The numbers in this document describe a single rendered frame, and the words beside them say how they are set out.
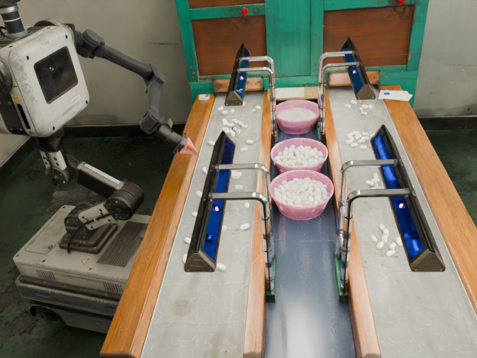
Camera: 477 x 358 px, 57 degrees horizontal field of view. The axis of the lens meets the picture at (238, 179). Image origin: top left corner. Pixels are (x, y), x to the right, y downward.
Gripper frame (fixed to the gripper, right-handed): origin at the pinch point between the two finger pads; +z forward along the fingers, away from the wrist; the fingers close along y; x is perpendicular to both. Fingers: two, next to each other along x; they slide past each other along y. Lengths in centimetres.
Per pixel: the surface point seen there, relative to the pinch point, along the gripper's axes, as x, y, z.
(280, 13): -53, 85, 8
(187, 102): 68, 171, 5
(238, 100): -30.1, 6.0, 1.8
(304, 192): -23, -18, 44
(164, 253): 10, -55, 2
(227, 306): -5, -78, 22
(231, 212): -3.4, -30.5, 20.2
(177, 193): 10.2, -19.6, 0.6
